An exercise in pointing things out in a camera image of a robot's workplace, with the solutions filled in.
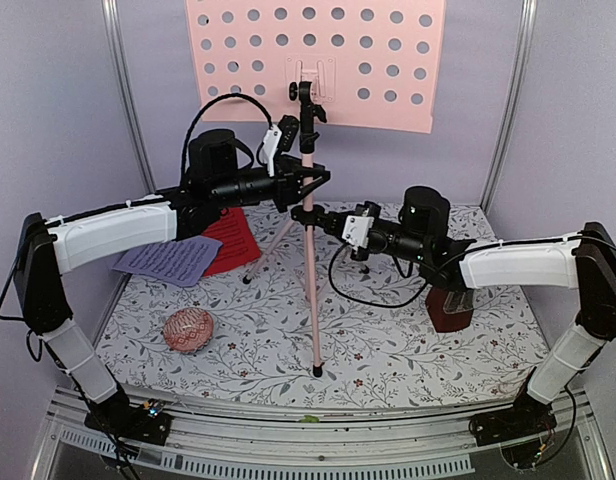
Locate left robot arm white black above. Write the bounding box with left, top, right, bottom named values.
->
left=0, top=126, right=331, bottom=434

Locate right black camera cable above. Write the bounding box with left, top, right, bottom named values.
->
left=328, top=239, right=434, bottom=309

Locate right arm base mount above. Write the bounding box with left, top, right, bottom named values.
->
left=468, top=384, right=557, bottom=446

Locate aluminium front rail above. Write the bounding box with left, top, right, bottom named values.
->
left=30, top=387, right=614, bottom=480

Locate aluminium frame post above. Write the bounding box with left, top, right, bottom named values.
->
left=480, top=0, right=538, bottom=214
left=100, top=0, right=157, bottom=193

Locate red patterned ceramic bowl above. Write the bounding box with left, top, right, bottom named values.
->
left=163, top=307, right=214, bottom=353

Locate brown wooden metronome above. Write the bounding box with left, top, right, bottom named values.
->
left=425, top=287, right=474, bottom=333

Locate left aluminium frame post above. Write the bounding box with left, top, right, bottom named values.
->
left=100, top=0, right=157, bottom=193

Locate black camera cable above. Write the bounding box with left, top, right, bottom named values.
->
left=328, top=239, right=434, bottom=309
left=177, top=93, right=274, bottom=196

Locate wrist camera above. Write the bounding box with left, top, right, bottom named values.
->
left=256, top=115, right=300, bottom=177
left=342, top=201, right=381, bottom=252

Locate right aluminium frame post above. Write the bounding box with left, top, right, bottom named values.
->
left=480, top=0, right=538, bottom=214

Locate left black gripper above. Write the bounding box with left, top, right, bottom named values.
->
left=212, top=157, right=332, bottom=214

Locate pink music stand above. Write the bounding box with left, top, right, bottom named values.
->
left=184, top=0, right=447, bottom=377

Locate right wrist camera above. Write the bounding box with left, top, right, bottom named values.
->
left=342, top=201, right=381, bottom=252

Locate purple sheet music paper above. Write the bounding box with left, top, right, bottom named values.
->
left=113, top=236, right=223, bottom=288

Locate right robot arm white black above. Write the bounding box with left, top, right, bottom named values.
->
left=304, top=183, right=616, bottom=410

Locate floral patterned table mat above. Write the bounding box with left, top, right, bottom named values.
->
left=97, top=204, right=548, bottom=409

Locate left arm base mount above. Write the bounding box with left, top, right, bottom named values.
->
left=84, top=403, right=173, bottom=446

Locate red sheet music paper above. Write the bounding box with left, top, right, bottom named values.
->
left=203, top=208, right=261, bottom=277

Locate left black camera cable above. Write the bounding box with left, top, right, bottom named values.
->
left=177, top=93, right=274, bottom=196

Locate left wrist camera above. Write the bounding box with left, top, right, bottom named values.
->
left=256, top=115, right=300, bottom=177

